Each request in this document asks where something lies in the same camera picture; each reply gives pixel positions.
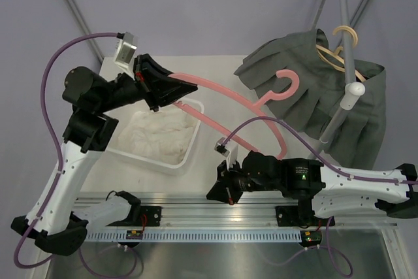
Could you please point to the aluminium mounting rail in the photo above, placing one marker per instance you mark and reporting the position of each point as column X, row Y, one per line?
column 253, row 211

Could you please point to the white plastic basket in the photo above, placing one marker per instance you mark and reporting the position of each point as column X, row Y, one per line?
column 123, row 115

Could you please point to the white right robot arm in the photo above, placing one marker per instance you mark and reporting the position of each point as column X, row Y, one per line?
column 321, row 190

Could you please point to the white slotted cable duct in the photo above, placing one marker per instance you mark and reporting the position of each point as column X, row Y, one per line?
column 196, row 236

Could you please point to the white skirt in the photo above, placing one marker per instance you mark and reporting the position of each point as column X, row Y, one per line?
column 162, row 136

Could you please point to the grey pleated skirt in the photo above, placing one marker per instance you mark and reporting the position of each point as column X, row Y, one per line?
column 357, row 142

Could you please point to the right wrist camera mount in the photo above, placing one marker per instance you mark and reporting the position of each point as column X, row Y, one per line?
column 229, row 151

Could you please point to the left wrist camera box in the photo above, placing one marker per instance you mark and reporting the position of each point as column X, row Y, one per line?
column 125, row 50

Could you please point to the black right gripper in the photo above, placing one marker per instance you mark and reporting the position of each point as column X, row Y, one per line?
column 225, row 189

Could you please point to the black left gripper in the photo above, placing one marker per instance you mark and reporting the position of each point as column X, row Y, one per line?
column 157, row 85

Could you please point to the beige wooden hanger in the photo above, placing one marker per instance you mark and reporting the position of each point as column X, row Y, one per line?
column 336, row 53

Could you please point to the grey clothes rack pole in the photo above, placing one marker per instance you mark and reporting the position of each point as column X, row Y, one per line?
column 354, row 87

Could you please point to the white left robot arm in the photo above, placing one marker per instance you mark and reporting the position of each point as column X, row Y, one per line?
column 52, row 224

